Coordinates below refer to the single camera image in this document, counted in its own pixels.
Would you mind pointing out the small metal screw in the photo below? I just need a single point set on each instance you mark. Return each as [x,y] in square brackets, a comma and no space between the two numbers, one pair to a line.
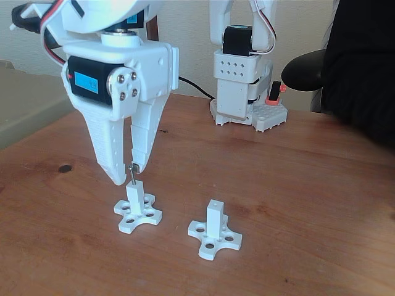
[132,179]

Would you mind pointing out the beige plastic container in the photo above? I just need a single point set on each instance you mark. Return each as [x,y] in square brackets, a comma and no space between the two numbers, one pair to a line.
[24,101]

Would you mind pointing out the black office chair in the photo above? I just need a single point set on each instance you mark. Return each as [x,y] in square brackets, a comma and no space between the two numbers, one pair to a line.
[302,71]

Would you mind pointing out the person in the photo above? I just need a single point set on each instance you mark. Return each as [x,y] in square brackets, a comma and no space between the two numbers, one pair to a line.
[358,61]

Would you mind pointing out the brown wooden post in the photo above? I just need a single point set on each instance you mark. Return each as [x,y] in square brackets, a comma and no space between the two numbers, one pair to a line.
[153,31]

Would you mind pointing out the white cross-base post stand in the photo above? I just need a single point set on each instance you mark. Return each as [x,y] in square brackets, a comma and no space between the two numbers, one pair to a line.
[214,219]
[135,197]

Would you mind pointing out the black camera on white mount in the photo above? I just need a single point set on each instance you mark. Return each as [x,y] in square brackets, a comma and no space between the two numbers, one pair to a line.
[24,21]

